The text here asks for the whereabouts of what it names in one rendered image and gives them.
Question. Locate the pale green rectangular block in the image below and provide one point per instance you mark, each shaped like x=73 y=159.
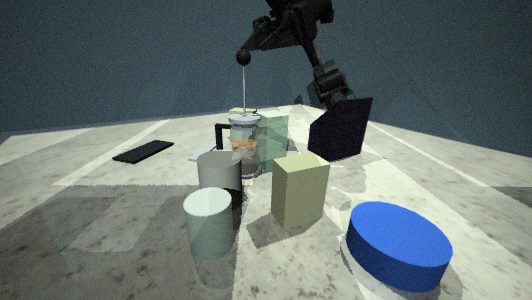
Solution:
x=273 y=137

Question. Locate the olive green rectangular block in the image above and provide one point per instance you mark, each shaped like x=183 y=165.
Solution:
x=299 y=185
x=241 y=110

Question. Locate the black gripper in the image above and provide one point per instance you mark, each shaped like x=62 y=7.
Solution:
x=293 y=27

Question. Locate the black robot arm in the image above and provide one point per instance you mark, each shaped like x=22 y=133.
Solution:
x=327 y=75

